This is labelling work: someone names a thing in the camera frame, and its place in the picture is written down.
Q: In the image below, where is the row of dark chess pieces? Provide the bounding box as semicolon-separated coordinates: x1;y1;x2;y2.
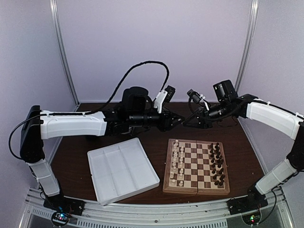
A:
208;142;225;188

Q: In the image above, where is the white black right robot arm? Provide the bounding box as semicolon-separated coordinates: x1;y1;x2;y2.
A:
187;80;304;210

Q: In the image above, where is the wooden chess board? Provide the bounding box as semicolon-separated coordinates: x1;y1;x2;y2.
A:
162;139;230;196

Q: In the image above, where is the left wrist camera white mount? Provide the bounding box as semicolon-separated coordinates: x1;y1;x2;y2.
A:
153;85;176;114

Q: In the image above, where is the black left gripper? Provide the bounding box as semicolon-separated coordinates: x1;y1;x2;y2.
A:
129;106;186;133

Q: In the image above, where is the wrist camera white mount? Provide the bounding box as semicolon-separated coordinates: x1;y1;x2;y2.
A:
187;89;210;111
153;85;176;114

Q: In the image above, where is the aluminium corner post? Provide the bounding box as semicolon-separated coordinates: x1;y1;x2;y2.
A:
235;0;259;92
49;0;80;107

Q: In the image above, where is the aluminium front frame rail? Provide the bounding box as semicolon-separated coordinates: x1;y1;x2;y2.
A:
19;182;293;228

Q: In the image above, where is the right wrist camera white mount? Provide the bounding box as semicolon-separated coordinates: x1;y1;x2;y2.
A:
187;89;210;111

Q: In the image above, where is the left aluminium corner post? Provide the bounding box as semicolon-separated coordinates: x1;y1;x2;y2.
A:
49;0;80;107

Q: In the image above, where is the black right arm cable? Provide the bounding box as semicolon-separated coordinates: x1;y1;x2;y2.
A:
258;187;278;212

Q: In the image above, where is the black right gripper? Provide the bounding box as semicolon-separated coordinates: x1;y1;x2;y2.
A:
183;100;231;129

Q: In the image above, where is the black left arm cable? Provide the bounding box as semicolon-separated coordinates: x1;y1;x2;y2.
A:
9;60;171;162

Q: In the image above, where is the white compartment tray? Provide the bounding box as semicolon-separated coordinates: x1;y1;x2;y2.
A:
87;138;160;206

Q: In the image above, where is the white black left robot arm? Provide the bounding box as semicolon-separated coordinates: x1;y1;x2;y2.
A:
20;86;185;211

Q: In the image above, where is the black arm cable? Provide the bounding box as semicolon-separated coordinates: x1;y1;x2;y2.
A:
258;187;278;212
9;60;171;162

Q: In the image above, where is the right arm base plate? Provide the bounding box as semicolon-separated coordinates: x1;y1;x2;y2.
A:
227;196;268;215

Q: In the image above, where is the right aluminium corner post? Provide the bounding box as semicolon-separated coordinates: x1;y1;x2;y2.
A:
235;0;259;92

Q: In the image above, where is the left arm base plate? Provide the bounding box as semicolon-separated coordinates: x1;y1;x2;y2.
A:
43;197;85;216

